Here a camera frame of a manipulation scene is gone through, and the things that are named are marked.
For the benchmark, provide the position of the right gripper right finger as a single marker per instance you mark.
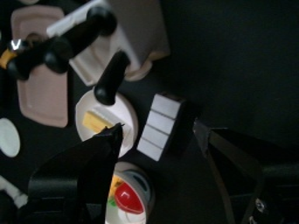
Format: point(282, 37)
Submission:
point(252, 180)

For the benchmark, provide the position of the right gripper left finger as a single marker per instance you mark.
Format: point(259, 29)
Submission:
point(78, 175)

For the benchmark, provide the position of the white sushi roll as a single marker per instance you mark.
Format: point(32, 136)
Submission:
point(159, 125)

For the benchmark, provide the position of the yellow toy food piece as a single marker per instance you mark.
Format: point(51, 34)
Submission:
point(116, 185)

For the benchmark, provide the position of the green toy vegetable piece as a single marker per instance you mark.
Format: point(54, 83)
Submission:
point(111, 202)

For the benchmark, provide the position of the red toy tomato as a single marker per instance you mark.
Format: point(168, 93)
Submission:
point(128, 198)

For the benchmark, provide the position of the white toy piece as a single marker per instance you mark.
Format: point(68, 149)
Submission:
point(15, 194)

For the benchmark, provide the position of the yellow egg slab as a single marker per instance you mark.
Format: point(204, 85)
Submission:
point(94, 122)

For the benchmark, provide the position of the white round dish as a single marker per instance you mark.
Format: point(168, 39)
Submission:
point(7, 137)

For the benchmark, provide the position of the pink tray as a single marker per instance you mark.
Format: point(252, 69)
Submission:
point(43, 96)

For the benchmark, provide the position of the orange toy piece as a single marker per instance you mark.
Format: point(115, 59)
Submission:
point(5, 58)

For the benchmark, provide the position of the metal measuring cup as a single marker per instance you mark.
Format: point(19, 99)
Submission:
point(16, 45)

